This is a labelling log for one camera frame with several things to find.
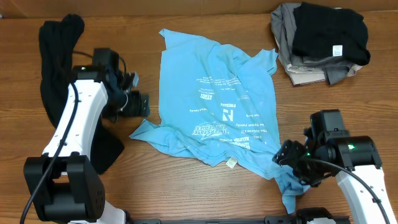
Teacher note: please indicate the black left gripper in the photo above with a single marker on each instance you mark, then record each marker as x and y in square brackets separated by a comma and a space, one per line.
[138, 107]

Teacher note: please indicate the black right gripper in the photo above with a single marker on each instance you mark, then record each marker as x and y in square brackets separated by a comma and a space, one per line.
[289, 157]

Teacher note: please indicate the light blue printed t-shirt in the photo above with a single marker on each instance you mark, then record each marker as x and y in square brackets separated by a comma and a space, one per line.
[217, 103]

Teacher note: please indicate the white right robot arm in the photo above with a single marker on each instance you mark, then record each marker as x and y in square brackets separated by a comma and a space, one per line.
[355, 163]

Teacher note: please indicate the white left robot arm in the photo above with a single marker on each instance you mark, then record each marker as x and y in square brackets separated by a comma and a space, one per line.
[64, 186]

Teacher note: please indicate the black garment on left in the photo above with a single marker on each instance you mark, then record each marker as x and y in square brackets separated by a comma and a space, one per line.
[57, 40]

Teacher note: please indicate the beige folded garment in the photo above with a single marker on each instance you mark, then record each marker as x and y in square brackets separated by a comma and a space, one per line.
[307, 75]

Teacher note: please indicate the grey folded garment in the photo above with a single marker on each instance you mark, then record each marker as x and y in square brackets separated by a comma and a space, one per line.
[283, 28]

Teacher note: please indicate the black folded t-shirt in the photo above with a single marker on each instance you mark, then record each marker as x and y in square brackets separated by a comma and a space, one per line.
[326, 32]

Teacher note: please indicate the brown cardboard back panel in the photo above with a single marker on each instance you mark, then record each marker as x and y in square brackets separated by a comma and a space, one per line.
[95, 8]

